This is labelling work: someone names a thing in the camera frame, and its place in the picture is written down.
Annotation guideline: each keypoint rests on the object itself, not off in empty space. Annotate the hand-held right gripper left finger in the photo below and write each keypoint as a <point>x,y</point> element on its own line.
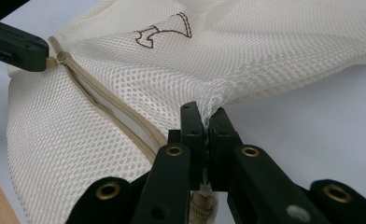
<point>168,186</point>

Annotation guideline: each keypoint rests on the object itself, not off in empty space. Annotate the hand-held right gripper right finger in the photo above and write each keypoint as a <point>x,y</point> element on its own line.
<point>256,186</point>

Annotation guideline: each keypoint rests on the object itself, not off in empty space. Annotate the cream mesh laundry bag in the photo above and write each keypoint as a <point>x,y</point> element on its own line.
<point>109,77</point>

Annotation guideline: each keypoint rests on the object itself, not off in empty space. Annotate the white foam board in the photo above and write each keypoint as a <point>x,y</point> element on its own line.
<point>302,130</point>

